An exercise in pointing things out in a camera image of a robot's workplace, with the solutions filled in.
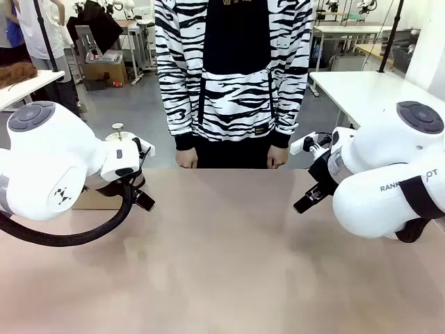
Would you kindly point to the bystander in blue shirt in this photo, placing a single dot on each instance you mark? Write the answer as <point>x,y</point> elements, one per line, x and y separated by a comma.
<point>8,28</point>

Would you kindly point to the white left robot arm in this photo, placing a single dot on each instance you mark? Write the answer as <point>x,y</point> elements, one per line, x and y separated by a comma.
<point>45,163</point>

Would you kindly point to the black stand pole thick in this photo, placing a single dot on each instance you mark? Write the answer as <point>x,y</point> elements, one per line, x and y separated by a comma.
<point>391,38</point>

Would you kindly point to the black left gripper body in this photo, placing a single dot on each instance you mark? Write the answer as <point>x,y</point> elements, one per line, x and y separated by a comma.
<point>111,189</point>

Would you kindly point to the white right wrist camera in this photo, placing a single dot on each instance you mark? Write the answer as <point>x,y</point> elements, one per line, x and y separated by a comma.
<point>299,144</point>

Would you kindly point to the black hanging garment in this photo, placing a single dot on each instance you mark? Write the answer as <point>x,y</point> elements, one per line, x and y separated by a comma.
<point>97,24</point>

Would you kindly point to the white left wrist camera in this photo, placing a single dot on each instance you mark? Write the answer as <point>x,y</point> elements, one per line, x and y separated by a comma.
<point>147,146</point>

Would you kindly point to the white table with brown fur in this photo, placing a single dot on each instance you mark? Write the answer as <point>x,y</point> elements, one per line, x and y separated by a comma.
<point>24,87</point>

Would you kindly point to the large white side table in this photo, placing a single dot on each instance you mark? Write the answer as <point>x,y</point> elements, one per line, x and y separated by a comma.
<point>368,90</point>

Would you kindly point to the brown cardboard carrier box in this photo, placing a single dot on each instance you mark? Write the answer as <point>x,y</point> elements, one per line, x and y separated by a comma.
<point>97,201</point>

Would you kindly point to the person in zebra striped hoodie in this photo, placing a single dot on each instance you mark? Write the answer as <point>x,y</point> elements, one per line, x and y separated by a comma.
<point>233,69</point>

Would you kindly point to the person's right forearm zebra sleeve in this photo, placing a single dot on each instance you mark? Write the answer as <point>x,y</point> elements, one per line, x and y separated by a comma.
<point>174,104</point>

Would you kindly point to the bystander in white shirt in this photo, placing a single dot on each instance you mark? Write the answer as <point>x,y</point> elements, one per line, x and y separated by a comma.
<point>45,31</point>

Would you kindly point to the brown furry cloth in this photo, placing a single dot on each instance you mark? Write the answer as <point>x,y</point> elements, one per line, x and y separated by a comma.
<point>15,74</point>

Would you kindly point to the brown cardboard box on floor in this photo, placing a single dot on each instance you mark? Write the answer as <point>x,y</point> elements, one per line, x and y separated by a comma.
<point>104,71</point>

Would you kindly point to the black stand pole thin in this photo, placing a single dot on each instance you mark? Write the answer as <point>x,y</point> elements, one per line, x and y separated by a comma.
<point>47,38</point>

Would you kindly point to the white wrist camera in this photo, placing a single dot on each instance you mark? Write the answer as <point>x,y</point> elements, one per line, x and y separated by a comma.
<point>147,146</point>
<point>299,144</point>

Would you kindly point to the person's left forearm zebra sleeve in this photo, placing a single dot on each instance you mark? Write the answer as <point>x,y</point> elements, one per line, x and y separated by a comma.
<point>292,104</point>

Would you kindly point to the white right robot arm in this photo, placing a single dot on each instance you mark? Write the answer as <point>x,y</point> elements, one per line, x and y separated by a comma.
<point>379,163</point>

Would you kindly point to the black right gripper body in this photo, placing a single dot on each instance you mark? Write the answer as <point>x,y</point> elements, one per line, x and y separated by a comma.
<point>321,170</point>

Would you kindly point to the grey case on cardboard box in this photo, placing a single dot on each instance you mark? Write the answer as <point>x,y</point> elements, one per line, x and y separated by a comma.
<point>104,55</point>

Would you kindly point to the person's right hand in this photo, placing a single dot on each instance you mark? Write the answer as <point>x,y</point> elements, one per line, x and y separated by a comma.
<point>187,159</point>

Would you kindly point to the person's left hand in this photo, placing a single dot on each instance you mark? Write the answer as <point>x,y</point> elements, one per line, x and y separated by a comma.
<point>278,159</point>

